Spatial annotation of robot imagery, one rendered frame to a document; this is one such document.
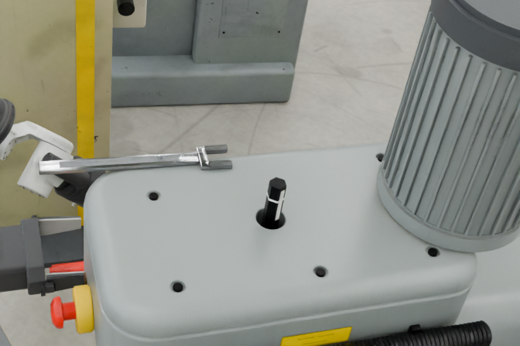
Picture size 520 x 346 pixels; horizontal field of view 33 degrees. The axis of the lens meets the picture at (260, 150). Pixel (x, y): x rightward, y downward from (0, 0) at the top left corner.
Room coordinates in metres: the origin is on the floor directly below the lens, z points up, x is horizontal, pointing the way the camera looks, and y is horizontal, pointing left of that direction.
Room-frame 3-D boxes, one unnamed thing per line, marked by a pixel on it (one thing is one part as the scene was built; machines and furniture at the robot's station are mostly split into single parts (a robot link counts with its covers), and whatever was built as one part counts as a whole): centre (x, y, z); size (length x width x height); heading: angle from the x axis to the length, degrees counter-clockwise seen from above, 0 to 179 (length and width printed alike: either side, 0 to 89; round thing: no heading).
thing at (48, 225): (0.86, 0.27, 1.70); 0.06 x 0.02 x 0.03; 113
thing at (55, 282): (0.76, 0.23, 1.70); 0.06 x 0.02 x 0.03; 113
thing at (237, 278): (0.77, -0.04, 1.81); 0.47 x 0.26 x 0.16; 113
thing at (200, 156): (0.82, 0.15, 1.89); 0.24 x 0.04 x 0.01; 110
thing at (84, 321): (0.68, 0.18, 1.76); 0.06 x 0.02 x 0.06; 23
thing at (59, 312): (0.67, 0.21, 1.76); 0.04 x 0.03 x 0.04; 23
